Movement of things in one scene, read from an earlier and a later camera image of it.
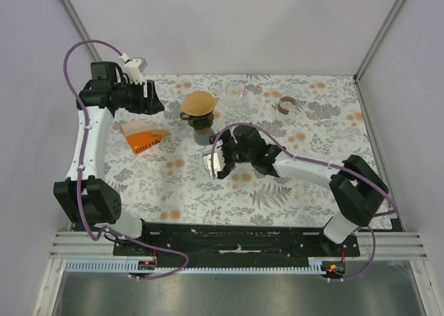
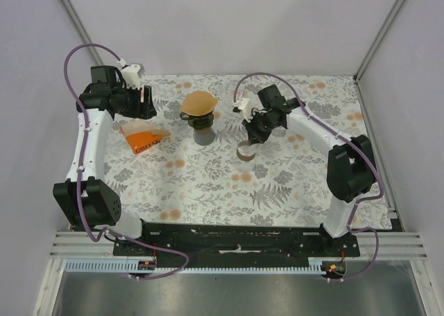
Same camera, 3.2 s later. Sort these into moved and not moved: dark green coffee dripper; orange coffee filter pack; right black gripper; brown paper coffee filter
Moved: right black gripper
Not moved: brown paper coffee filter; dark green coffee dripper; orange coffee filter pack
